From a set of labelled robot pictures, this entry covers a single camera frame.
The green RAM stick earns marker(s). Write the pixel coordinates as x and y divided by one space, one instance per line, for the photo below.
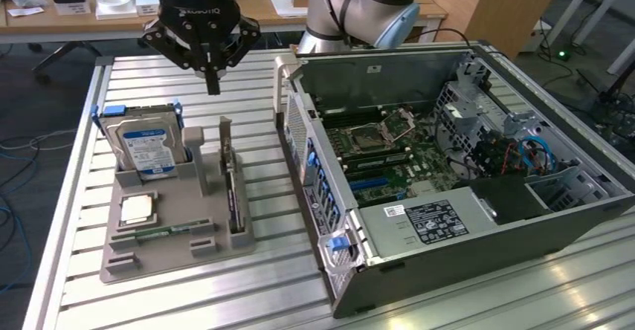
159 230

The black plastic shroud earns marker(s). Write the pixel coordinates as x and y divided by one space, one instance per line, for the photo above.
506 200

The red and white card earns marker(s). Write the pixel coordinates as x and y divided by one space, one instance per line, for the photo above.
24 12

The graphics card with metal bracket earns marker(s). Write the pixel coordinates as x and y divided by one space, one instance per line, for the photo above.
234 196

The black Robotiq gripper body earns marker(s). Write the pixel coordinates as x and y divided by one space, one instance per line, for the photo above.
198 14

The black labelled RAM stick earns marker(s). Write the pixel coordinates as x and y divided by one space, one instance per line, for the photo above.
376 162

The grey parts rack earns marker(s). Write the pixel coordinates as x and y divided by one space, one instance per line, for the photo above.
174 181

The silver CPU chip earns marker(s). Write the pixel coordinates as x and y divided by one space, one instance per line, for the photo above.
136 209

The white tape roll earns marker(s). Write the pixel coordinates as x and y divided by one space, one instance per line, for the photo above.
114 6

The flat white box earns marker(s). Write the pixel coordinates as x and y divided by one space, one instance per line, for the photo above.
119 15

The black chair base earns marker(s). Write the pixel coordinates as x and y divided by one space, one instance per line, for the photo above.
62 52

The wooden cabinet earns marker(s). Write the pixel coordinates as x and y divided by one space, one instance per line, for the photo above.
496 10

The green motherboard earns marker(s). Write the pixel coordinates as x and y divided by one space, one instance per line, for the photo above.
427 166

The grey power supply unit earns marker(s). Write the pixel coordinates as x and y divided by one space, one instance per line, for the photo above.
382 233

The metal disk bay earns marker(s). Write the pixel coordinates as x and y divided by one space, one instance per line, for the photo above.
555 175

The metal socket cover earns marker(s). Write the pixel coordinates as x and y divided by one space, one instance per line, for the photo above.
407 123

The CPU socket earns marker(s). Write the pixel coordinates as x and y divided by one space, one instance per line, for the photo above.
367 138

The hard disk in blue caddy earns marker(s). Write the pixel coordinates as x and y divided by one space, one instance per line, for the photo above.
144 148

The blue card retention clip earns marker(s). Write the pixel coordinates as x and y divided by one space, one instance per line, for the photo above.
324 189
335 216
320 177
330 203
312 158

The white paper stack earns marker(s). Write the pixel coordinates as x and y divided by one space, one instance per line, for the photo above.
287 6

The wooden desk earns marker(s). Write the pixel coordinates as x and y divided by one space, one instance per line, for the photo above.
50 23
268 23

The blue expansion slot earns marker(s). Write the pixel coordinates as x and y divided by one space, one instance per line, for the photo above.
370 184

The open grey PC case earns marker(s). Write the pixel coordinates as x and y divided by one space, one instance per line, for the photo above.
471 267

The white table frame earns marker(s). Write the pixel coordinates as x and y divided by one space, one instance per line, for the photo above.
570 14

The blue case release latch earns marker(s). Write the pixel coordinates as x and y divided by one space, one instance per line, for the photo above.
338 244

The small white labelled box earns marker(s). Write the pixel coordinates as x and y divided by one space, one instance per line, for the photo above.
146 6

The black tripod stand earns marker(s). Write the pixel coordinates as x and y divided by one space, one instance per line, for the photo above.
615 96

